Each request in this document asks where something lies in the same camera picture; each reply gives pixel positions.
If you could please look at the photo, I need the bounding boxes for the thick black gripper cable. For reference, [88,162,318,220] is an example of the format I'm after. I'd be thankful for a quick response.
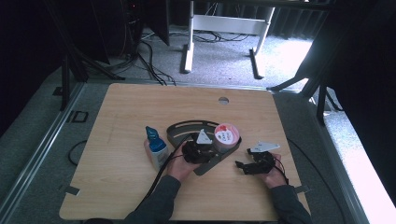
[134,133,192,216]

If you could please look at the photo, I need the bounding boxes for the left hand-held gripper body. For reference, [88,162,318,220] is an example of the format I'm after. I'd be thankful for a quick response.
[181,129,216,165]

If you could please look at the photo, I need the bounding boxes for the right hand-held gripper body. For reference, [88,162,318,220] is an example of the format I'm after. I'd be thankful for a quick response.
[248,141,280,175]

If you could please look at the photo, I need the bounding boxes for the pink jar with white lid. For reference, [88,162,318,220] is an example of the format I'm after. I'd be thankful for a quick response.
[213,122,241,153]

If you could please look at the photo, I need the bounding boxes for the black metal stand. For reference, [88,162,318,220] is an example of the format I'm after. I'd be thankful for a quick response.
[43,0,125,111]
[267,62,344,126]

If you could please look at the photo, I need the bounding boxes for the long black floor cable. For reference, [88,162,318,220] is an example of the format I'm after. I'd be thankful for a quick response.
[286,138,347,224]

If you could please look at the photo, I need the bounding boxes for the white desk frame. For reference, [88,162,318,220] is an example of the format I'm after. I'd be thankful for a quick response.
[180,0,276,80]

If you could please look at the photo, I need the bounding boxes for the grey metal floor rail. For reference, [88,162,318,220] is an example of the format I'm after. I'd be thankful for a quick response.
[0,82,85,216]

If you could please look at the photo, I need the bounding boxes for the person's left hand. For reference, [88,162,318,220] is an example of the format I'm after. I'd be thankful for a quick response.
[166,146,202,183]

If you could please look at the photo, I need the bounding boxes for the black floor bracket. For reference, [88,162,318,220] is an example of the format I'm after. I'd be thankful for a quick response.
[72,110,90,123]

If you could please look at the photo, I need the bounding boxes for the black cable loop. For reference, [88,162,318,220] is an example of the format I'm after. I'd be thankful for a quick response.
[67,139,89,166]

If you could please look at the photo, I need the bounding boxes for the thin black gripper wires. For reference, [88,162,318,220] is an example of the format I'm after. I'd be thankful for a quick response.
[274,157,290,186]

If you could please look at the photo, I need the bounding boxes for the person's right hand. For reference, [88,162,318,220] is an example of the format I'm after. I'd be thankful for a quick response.
[260,155,289,189]

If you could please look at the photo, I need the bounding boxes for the black corner shelf tray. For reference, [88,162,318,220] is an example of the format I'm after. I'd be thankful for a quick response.
[165,119,243,176]

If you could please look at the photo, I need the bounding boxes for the tangled cables under desk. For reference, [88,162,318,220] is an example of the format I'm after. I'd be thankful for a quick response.
[192,29,250,44]

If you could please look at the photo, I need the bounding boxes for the black floor cables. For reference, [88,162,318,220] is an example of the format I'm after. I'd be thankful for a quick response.
[136,40,177,87]

